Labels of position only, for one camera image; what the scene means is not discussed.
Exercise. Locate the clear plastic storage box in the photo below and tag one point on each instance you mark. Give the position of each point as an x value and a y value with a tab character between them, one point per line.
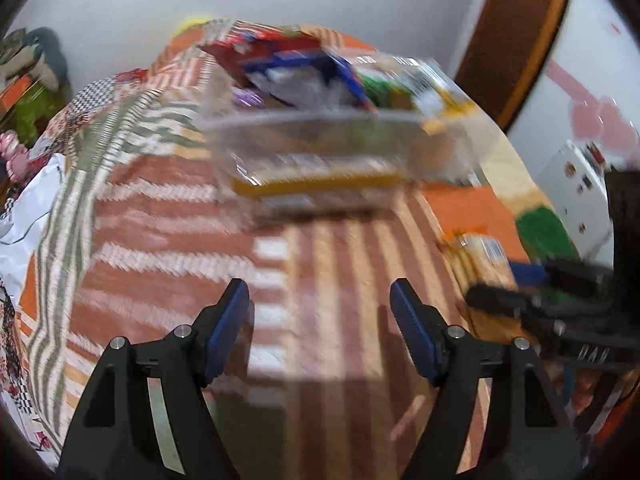
300	200

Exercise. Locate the checkered patchwork quilt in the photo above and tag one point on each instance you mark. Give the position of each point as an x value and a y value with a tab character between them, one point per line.
95	95

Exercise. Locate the tan cracker pack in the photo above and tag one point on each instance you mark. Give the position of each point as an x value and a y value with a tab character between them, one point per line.
475	260

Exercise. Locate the white wall socket plate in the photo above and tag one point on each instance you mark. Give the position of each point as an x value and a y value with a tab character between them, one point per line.
575	195

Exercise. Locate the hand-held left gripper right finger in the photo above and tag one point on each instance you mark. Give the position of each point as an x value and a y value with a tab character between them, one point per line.
415	330

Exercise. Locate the wooden door frame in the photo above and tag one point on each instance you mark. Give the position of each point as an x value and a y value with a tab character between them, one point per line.
515	45

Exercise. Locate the green printed bag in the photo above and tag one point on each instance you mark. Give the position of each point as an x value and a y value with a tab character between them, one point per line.
35	112

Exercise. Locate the pink plush toy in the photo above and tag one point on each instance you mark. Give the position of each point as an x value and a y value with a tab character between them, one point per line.
12	152

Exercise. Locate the dark patterned cloth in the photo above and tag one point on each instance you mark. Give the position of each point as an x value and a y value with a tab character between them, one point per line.
11	45

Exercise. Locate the orange cardboard box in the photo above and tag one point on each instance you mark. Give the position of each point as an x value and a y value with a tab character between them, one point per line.
15	92

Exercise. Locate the grey-green cushion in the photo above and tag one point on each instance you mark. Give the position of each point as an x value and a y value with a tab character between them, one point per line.
50	55

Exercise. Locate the white cloth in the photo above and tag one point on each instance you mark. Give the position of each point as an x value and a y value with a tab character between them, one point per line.
30	200

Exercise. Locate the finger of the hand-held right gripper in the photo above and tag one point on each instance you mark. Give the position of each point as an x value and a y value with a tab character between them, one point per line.
500	300
575	275

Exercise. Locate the pile of snack packets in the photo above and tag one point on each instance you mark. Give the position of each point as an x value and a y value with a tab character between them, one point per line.
300	75

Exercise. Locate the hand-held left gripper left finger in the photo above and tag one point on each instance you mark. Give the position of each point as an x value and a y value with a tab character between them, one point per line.
227	330

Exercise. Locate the pink wall sticker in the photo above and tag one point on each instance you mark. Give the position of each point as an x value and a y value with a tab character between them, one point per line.
595	110

